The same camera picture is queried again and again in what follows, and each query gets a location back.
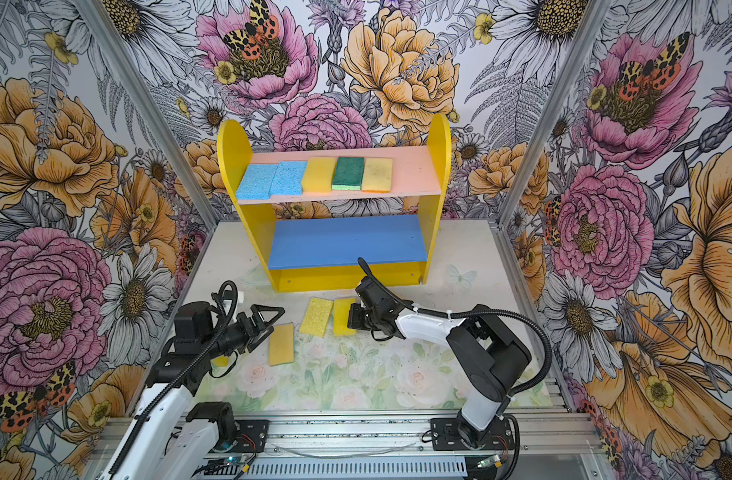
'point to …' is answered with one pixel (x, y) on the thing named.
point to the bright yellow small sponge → (341, 312)
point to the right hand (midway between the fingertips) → (350, 327)
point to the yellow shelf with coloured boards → (312, 241)
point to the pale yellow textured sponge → (317, 316)
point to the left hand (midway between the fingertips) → (279, 328)
